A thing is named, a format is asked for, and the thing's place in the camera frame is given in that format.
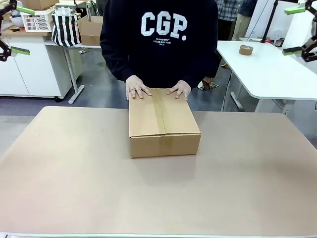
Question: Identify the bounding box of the brown cardboard shipping box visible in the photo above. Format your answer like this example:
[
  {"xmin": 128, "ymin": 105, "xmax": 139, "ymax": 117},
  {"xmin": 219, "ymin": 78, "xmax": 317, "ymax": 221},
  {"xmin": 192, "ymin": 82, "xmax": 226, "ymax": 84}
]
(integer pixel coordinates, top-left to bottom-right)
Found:
[{"xmin": 128, "ymin": 87, "xmax": 202, "ymax": 159}]

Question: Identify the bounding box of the person's left forearm black sleeve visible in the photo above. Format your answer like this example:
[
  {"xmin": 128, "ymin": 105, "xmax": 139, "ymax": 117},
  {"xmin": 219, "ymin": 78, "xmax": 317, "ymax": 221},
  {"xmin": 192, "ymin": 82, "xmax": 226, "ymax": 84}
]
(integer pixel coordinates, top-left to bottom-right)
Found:
[{"xmin": 186, "ymin": 37, "xmax": 220, "ymax": 86}]

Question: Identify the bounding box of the person's right forearm black sleeve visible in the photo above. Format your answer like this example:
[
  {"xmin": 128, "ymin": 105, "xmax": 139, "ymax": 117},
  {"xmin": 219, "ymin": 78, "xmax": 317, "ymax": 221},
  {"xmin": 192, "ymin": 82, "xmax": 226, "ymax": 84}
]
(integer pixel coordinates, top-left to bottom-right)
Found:
[{"xmin": 99, "ymin": 29, "xmax": 136, "ymax": 83}]

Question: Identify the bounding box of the flat cardboard box on shelf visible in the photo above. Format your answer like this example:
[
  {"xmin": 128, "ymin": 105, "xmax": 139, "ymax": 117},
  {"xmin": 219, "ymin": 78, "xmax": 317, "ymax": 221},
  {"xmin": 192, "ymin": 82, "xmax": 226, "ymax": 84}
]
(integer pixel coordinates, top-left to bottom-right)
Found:
[{"xmin": 21, "ymin": 0, "xmax": 59, "ymax": 11}]

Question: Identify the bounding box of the open cardboard box background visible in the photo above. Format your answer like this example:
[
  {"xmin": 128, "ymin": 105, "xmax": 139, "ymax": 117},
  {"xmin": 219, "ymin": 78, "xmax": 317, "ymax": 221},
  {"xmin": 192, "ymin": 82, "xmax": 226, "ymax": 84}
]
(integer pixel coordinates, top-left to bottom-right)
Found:
[{"xmin": 77, "ymin": 14, "xmax": 104, "ymax": 47}]

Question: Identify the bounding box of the person's right hand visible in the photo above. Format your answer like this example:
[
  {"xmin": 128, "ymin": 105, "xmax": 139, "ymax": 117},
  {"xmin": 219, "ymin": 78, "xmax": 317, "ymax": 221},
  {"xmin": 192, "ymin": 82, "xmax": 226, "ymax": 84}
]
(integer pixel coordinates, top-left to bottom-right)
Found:
[{"xmin": 125, "ymin": 75, "xmax": 153, "ymax": 101}]

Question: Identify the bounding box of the person's left hand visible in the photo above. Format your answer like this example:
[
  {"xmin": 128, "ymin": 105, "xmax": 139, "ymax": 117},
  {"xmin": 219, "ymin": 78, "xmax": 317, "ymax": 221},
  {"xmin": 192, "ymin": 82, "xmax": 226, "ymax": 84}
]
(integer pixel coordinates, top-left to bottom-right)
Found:
[{"xmin": 166, "ymin": 79, "xmax": 192, "ymax": 101}]

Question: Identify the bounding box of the white bowl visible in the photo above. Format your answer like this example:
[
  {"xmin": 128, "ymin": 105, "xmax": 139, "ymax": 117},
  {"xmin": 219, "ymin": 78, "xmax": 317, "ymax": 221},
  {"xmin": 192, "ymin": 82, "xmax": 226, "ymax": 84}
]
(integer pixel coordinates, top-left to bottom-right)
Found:
[{"xmin": 9, "ymin": 15, "xmax": 26, "ymax": 28}]

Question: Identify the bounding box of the white standing panel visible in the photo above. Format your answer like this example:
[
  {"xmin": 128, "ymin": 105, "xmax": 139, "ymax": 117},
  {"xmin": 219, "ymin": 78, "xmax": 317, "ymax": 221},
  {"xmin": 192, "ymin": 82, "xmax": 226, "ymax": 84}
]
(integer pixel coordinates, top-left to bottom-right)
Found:
[{"xmin": 244, "ymin": 0, "xmax": 299, "ymax": 41}]

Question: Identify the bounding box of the white storage cabinet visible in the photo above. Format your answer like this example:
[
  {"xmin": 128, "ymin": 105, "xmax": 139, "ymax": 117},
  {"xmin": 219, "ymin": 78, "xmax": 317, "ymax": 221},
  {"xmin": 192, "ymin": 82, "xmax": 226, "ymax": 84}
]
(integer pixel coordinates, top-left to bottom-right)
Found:
[{"xmin": 0, "ymin": 31, "xmax": 83, "ymax": 99}]

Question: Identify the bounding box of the white plastic mesh basket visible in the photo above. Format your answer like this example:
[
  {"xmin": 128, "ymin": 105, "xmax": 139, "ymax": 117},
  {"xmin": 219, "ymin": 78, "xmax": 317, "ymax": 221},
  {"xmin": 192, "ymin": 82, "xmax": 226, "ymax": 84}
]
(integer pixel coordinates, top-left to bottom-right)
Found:
[{"xmin": 20, "ymin": 10, "xmax": 54, "ymax": 33}]

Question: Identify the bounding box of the black stand pole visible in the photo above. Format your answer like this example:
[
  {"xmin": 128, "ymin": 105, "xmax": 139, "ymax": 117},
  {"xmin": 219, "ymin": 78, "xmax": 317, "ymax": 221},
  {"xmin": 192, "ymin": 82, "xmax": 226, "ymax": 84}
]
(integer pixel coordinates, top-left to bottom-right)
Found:
[{"xmin": 261, "ymin": 0, "xmax": 278, "ymax": 43}]

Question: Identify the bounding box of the white rounded work table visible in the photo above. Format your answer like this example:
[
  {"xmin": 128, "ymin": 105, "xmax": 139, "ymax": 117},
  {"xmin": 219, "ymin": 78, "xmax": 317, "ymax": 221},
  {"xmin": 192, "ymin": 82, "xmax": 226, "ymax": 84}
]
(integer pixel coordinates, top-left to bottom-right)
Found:
[{"xmin": 216, "ymin": 40, "xmax": 317, "ymax": 112}]

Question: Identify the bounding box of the black white striped bag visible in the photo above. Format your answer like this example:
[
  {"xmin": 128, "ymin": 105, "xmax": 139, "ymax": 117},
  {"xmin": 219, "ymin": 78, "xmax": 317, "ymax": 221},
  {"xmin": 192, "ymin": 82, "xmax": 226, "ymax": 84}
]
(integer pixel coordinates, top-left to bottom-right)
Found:
[{"xmin": 51, "ymin": 11, "xmax": 82, "ymax": 48}]

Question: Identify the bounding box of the brown packing tape roll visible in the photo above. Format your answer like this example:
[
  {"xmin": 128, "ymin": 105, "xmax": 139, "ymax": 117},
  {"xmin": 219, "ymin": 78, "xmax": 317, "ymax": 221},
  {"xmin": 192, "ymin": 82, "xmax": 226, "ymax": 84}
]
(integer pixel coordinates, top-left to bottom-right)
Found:
[{"xmin": 238, "ymin": 45, "xmax": 254, "ymax": 57}]

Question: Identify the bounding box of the bystander in dark top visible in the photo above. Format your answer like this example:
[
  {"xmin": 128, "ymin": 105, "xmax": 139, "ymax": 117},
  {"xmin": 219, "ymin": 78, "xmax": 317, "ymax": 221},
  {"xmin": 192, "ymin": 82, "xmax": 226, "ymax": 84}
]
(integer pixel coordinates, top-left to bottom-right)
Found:
[{"xmin": 231, "ymin": 0, "xmax": 259, "ymax": 42}]

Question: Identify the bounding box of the white desk grey leg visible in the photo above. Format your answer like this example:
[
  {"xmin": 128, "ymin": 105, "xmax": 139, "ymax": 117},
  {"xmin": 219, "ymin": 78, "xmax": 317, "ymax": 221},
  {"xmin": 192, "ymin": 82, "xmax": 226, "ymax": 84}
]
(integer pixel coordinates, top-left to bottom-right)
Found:
[{"xmin": 44, "ymin": 39, "xmax": 103, "ymax": 105}]

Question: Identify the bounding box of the bystander in plaid shirt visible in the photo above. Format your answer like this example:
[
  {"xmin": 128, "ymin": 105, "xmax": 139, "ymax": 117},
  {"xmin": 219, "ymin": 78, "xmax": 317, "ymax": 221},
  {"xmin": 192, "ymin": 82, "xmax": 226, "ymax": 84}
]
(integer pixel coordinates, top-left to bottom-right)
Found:
[{"xmin": 215, "ymin": 0, "xmax": 245, "ymax": 42}]

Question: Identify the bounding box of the black CGP sweatshirt torso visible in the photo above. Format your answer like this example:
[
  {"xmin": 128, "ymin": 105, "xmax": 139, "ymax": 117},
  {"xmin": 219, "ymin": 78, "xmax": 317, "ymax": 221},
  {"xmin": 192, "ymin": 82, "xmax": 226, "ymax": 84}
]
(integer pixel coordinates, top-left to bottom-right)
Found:
[{"xmin": 99, "ymin": 0, "xmax": 220, "ymax": 89}]

